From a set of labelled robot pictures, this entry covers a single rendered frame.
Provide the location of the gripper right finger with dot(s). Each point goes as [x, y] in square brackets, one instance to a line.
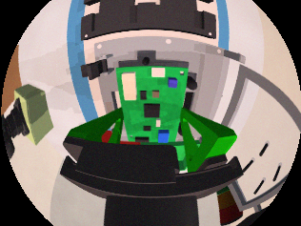
[217, 139]

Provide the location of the red bin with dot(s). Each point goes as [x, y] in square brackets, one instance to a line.
[106, 137]

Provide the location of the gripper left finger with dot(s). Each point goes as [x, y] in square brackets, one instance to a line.
[94, 129]

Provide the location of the green bin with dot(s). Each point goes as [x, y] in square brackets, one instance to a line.
[179, 145]

